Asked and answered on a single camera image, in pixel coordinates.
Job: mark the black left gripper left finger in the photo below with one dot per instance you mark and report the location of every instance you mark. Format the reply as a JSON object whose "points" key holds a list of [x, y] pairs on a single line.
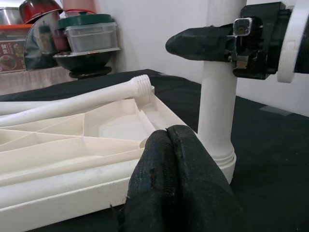
{"points": [[149, 193]]}

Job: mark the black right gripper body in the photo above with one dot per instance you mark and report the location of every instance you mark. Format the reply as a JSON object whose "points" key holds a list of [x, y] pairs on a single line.
{"points": [[265, 48]]}

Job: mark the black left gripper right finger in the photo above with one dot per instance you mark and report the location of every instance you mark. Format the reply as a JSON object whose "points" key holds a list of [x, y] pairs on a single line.
{"points": [[205, 198]]}

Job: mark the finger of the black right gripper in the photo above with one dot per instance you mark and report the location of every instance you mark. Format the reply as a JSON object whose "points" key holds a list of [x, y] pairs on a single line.
{"points": [[198, 43]]}

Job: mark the clear tape strip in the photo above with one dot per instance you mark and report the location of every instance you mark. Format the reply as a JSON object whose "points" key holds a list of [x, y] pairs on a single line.
{"points": [[275, 110]]}

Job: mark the white plastic table top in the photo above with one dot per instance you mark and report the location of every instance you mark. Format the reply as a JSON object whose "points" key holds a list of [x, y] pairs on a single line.
{"points": [[60, 193]]}

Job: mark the clear plastic food container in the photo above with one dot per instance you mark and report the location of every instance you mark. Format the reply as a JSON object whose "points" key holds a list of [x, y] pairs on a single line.
{"points": [[91, 38]]}

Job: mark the dark green lid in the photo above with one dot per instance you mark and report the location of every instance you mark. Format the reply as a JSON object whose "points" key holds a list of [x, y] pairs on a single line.
{"points": [[84, 21]]}

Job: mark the black wok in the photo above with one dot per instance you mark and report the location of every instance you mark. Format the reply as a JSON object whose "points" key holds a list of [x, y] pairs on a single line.
{"points": [[82, 62]]}

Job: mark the pink plastic container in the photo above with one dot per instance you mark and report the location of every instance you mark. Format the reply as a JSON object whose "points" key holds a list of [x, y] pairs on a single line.
{"points": [[77, 6]]}

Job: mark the red metal pot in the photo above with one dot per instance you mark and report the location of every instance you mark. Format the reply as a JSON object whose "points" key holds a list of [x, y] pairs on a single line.
{"points": [[41, 10]]}

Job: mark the shiny steel pot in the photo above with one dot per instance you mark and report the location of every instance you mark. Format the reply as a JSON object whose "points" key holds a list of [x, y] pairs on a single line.
{"points": [[33, 55]]}

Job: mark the beige cloth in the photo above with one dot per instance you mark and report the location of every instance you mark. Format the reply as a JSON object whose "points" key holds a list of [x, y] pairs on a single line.
{"points": [[29, 79]]}

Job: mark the orange-lidded storage box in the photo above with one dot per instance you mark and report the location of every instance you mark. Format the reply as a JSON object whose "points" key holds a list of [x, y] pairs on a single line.
{"points": [[12, 53]]}

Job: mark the steel bowl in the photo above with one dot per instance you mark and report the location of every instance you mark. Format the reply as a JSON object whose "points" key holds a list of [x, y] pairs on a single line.
{"points": [[9, 15]]}

